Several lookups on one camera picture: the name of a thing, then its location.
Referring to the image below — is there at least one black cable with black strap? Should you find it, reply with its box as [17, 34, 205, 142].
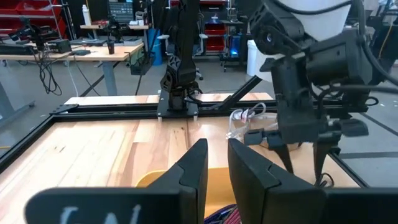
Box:
[313, 172, 335, 189]

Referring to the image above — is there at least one pink braided cable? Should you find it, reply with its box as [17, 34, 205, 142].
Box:
[222, 207, 243, 224]

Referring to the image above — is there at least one red shelf rack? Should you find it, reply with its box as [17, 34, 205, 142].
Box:
[0, 0, 67, 39]

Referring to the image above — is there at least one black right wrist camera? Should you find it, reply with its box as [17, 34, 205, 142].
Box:
[249, 1, 307, 58]

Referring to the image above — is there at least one black electronics box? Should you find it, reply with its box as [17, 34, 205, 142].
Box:
[46, 39, 73, 54]

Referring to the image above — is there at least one red bin stack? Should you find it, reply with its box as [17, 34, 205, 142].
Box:
[203, 21, 230, 52]

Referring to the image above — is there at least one white bottle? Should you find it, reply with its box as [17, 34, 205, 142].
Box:
[81, 4, 92, 27]

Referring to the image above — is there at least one dark monitor screen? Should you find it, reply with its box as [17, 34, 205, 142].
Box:
[107, 0, 135, 24]

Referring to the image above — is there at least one white trash bin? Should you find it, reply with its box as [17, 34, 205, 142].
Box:
[246, 39, 275, 83]

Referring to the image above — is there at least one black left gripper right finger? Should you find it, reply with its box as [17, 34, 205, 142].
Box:
[227, 138, 327, 224]

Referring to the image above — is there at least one purple braided USB cable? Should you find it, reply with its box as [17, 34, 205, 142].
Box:
[203, 203, 233, 224]

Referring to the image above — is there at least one white cable in clear bag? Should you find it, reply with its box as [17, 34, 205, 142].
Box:
[226, 102, 279, 141]

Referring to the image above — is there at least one white conical object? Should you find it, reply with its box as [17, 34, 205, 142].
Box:
[276, 0, 353, 42]

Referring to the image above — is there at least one blue barrel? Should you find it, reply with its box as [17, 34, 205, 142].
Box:
[147, 28, 164, 67]

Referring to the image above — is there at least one office chair with white armrests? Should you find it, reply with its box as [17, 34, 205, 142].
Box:
[157, 33, 208, 82]

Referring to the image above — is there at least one yellow plastic bin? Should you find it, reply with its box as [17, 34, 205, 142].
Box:
[136, 167, 239, 218]

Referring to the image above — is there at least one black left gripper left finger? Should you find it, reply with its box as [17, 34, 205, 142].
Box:
[145, 138, 209, 224]

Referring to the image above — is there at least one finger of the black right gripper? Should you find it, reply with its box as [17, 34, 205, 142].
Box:
[272, 144, 295, 175]
[312, 142, 333, 182]

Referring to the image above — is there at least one wooden desk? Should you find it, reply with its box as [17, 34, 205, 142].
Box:
[0, 42, 146, 97]

